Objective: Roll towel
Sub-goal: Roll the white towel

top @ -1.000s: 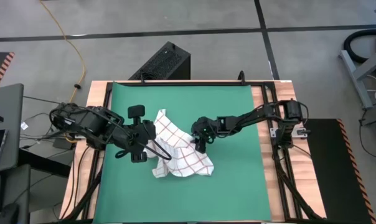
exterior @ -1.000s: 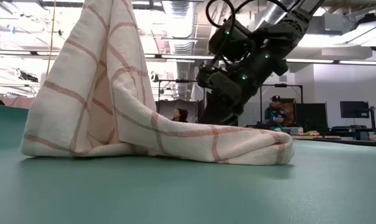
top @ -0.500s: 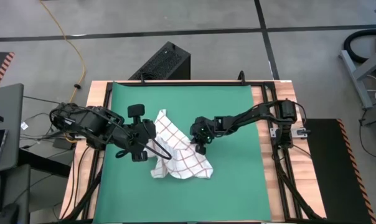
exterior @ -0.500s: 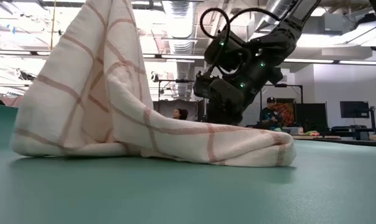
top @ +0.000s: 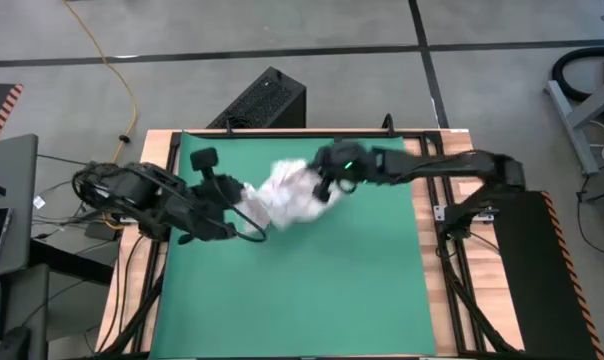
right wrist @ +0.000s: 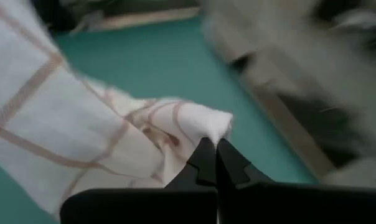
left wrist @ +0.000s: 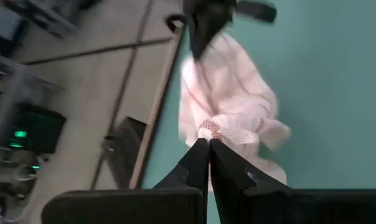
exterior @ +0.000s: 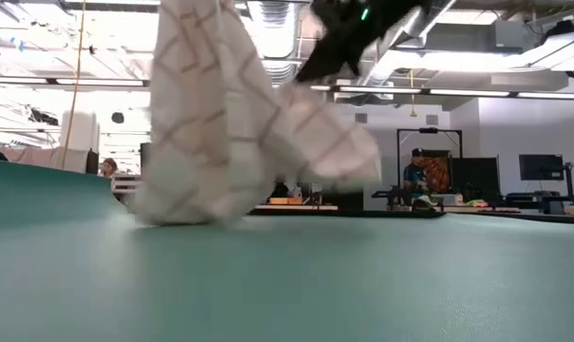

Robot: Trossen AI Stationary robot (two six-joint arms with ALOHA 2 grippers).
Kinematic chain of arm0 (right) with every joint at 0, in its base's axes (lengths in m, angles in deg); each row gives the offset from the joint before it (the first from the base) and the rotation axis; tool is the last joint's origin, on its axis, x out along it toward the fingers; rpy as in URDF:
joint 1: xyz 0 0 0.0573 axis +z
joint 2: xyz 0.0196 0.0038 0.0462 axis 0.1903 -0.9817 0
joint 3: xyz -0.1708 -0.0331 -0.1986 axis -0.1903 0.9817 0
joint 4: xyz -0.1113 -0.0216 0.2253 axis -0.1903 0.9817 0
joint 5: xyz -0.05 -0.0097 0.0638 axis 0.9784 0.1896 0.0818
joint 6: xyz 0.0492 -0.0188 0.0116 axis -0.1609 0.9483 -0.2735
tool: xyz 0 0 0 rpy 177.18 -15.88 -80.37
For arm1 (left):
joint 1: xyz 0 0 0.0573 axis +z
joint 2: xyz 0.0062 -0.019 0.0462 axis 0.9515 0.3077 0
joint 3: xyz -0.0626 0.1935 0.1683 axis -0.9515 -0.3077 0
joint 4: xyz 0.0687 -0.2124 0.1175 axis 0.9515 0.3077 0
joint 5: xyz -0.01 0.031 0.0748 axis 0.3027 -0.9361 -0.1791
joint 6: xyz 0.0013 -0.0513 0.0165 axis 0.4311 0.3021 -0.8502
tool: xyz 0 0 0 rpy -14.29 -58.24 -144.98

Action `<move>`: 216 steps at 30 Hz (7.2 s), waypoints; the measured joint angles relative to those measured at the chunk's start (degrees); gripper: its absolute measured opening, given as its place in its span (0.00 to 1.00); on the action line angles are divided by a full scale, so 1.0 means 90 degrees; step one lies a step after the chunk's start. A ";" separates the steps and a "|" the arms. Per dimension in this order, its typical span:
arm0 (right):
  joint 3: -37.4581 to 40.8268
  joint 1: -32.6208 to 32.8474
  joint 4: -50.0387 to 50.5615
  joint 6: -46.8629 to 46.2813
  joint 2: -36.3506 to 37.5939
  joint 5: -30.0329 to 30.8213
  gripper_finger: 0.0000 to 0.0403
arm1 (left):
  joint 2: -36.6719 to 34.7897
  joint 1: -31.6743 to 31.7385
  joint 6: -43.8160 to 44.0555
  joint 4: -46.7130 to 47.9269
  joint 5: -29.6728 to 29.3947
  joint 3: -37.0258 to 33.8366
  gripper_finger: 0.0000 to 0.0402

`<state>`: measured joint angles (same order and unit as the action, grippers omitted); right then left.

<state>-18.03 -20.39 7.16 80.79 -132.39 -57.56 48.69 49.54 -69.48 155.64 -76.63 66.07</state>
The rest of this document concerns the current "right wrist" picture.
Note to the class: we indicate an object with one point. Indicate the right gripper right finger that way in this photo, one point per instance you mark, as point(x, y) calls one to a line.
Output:
point(269, 205)

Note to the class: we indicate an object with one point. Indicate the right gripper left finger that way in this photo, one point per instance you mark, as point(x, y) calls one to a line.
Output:
point(175, 205)

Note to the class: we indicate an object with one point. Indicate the white towel with red grid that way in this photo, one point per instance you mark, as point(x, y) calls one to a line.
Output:
point(66, 118)

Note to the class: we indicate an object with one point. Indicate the green table mat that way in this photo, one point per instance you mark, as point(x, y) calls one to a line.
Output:
point(163, 56)

